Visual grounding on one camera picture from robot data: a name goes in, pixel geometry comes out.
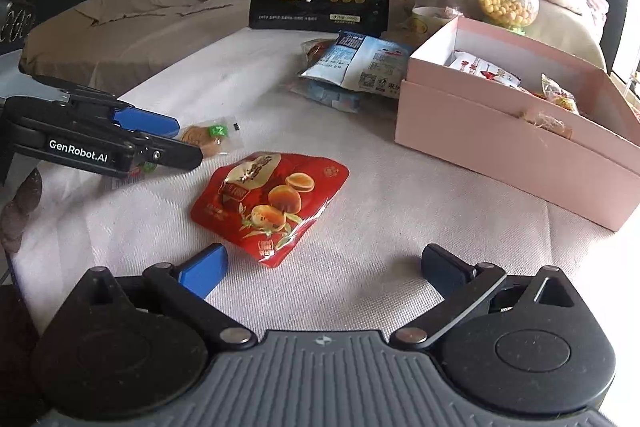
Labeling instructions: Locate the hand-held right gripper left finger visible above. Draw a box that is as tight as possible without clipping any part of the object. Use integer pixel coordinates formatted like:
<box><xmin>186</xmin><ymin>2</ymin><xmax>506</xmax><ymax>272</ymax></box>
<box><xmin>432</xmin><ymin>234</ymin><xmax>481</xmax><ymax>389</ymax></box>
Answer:
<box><xmin>47</xmin><ymin>243</ymin><xmax>258</xmax><ymax>352</ymax></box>

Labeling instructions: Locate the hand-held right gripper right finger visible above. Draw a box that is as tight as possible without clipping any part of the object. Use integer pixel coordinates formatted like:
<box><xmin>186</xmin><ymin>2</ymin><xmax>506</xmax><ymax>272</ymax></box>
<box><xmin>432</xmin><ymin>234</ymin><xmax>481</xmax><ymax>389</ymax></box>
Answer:
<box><xmin>389</xmin><ymin>243</ymin><xmax>593</xmax><ymax>352</ymax></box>

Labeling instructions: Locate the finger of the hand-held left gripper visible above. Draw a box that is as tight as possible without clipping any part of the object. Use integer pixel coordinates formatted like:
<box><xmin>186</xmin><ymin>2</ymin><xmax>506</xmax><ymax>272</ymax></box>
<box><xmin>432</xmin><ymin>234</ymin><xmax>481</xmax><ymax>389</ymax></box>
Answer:
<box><xmin>20</xmin><ymin>73</ymin><xmax>181</xmax><ymax>138</ymax></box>
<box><xmin>131</xmin><ymin>132</ymin><xmax>204</xmax><ymax>172</ymax></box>

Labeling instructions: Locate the small clear pastry packet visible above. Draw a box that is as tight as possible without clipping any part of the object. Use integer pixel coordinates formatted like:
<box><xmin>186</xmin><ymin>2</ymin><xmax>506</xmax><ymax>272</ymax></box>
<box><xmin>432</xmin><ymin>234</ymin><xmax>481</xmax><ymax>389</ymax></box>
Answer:
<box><xmin>177</xmin><ymin>117</ymin><xmax>242</xmax><ymax>158</ymax></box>
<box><xmin>300</xmin><ymin>39</ymin><xmax>333</xmax><ymax>70</ymax></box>

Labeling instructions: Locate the red pastry snack bag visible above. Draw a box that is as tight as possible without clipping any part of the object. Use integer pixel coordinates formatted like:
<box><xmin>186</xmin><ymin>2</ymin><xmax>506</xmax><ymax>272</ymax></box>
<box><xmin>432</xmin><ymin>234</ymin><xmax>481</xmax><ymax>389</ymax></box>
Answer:
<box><xmin>190</xmin><ymin>151</ymin><xmax>350</xmax><ymax>269</ymax></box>

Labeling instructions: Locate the pink cardboard box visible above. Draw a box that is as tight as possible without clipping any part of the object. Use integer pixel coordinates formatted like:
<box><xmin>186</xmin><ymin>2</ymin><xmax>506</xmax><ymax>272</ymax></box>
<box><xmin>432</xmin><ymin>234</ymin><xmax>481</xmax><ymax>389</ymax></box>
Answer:
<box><xmin>394</xmin><ymin>16</ymin><xmax>640</xmax><ymax>233</ymax></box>

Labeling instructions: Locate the red and white snack packet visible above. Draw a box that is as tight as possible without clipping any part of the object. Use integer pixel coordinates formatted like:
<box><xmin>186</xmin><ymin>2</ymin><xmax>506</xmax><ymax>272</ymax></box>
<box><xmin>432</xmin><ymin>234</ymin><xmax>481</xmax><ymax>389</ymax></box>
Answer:
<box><xmin>446</xmin><ymin>49</ymin><xmax>522</xmax><ymax>88</ymax></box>

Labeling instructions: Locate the person's left hand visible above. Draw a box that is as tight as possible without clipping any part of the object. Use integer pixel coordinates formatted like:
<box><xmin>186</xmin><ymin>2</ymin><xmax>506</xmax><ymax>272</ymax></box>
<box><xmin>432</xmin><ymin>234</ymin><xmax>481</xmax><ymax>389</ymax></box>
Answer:
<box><xmin>0</xmin><ymin>167</ymin><xmax>45</xmax><ymax>254</ymax></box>

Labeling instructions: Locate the grey covered sofa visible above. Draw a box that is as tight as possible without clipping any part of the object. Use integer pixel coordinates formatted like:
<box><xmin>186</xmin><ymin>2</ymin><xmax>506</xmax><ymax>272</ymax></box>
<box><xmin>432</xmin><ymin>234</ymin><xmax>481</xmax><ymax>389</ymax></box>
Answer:
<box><xmin>20</xmin><ymin>0</ymin><xmax>608</xmax><ymax>94</ymax></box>

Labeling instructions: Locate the clear bag of blue candies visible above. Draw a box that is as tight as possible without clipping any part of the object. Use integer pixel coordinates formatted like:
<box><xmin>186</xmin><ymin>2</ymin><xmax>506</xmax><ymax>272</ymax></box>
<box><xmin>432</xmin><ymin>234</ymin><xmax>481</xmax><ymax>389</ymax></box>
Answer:
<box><xmin>290</xmin><ymin>77</ymin><xmax>361</xmax><ymax>115</ymax></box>

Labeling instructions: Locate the white and blue snack packet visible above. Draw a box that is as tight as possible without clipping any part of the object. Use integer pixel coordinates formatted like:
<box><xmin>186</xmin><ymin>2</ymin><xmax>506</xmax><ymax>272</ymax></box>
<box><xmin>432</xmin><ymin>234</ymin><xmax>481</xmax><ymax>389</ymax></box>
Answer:
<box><xmin>298</xmin><ymin>32</ymin><xmax>413</xmax><ymax>98</ymax></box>

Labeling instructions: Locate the clear jar with green lid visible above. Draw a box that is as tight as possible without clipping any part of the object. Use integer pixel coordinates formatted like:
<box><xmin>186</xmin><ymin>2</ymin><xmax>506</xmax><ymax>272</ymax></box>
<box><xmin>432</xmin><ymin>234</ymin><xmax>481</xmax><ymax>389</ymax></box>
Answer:
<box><xmin>475</xmin><ymin>0</ymin><xmax>541</xmax><ymax>35</ymax></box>

